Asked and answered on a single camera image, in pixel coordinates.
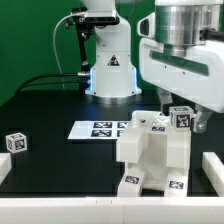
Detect white chair seat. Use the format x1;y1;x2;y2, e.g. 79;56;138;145
125;131;191;191

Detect white camera cable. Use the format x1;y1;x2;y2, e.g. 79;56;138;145
52;13;76;90

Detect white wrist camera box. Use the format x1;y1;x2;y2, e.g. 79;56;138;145
137;13;155;39

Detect white tagged cube nut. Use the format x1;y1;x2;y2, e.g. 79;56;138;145
6;132;27;154
169;106;194;131

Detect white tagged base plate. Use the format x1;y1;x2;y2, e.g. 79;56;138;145
68;121;129;140

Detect white left fence rail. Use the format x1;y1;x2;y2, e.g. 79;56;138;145
0;153;12;184

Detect black camera on stand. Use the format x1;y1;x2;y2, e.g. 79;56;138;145
65;7;121;91

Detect white front fence rail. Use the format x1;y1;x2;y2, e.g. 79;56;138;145
0;197;224;224

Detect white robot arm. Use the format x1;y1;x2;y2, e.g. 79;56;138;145
81;0;224;132

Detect white chair back frame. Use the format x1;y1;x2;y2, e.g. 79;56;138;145
116;107;193;170

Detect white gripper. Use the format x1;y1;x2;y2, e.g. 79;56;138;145
139;38;224;133

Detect black base cables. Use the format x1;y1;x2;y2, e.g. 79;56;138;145
15;73;91;94

